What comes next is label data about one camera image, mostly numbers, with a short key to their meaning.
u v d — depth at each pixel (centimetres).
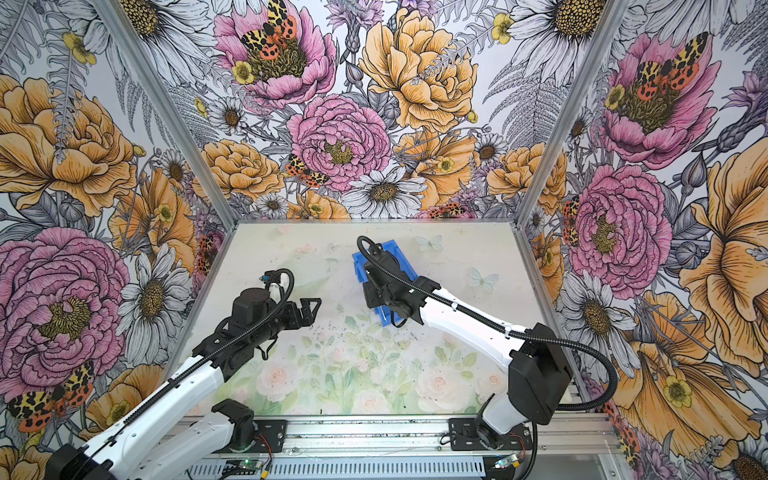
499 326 46
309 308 73
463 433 74
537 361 43
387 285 60
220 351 52
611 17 72
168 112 89
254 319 61
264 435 73
